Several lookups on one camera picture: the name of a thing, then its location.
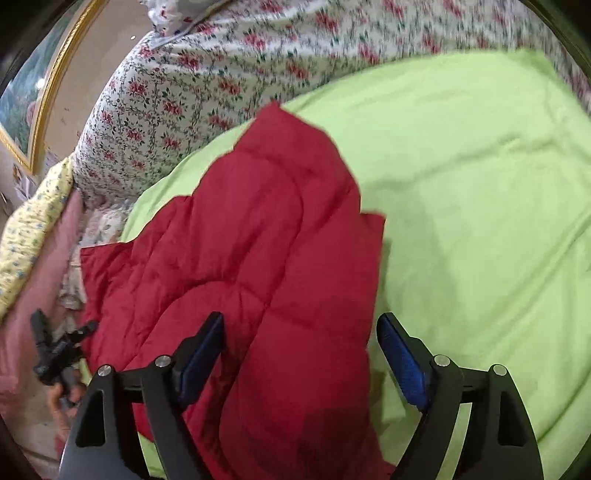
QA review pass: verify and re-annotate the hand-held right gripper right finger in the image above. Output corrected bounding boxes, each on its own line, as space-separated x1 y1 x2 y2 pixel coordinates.
376 312 546 480

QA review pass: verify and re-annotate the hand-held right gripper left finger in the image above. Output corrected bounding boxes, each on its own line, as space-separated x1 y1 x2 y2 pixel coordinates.
58 311 225 480

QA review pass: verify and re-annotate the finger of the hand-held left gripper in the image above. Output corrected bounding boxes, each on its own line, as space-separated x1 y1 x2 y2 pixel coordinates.
67 320 99 347
30 309 54 356

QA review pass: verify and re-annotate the red quilted jacket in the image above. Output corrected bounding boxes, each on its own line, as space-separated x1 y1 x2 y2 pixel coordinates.
78 102 398 480

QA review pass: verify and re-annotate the person's left hand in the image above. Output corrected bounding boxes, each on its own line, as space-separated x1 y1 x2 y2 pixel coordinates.
47 382 83 421

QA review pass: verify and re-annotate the pink cloth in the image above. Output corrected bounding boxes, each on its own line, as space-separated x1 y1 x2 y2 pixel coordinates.
0 187 90 467

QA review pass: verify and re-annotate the yellow patterned pillow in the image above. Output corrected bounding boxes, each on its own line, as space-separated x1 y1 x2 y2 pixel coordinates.
0 154 77 324

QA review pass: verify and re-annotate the pastel floral ruffled pillow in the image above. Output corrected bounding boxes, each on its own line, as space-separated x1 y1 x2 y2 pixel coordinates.
58 203 134 310

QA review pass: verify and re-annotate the light green bed sheet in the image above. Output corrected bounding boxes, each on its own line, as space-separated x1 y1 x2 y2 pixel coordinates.
78 48 591 480

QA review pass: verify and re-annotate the gold framed picture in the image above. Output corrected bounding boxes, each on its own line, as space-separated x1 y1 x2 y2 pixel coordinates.
0 0 109 174

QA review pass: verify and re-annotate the rose print floral duvet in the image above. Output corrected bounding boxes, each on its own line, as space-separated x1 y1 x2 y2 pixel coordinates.
71 0 591 208

